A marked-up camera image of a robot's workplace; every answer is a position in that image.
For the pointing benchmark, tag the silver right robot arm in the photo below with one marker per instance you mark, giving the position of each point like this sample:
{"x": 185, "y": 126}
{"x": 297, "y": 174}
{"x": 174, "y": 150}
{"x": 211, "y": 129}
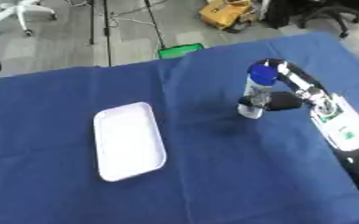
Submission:
{"x": 343, "y": 131}

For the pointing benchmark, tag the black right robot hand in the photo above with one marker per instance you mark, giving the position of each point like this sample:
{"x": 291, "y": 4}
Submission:
{"x": 285, "y": 100}

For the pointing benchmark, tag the green box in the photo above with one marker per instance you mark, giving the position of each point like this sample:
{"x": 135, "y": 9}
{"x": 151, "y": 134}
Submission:
{"x": 180, "y": 50}

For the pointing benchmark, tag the yellow bag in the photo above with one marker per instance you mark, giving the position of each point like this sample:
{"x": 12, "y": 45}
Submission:
{"x": 224, "y": 12}

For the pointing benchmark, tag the clear bottle with blue cap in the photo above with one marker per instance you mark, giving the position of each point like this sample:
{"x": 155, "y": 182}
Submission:
{"x": 256, "y": 93}

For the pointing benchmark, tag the white rectangular tray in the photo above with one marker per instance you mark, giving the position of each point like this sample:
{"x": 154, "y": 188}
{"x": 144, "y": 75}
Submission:
{"x": 128, "y": 141}

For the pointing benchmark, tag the white office chair base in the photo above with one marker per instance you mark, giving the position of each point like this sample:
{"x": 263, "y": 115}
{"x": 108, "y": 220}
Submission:
{"x": 19, "y": 13}

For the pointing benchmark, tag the black office chair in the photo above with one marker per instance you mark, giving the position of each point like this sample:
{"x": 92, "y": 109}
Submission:
{"x": 315, "y": 13}

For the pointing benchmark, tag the black tripod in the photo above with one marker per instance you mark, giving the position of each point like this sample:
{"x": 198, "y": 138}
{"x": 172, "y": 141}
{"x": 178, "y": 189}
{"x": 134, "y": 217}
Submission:
{"x": 108, "y": 26}

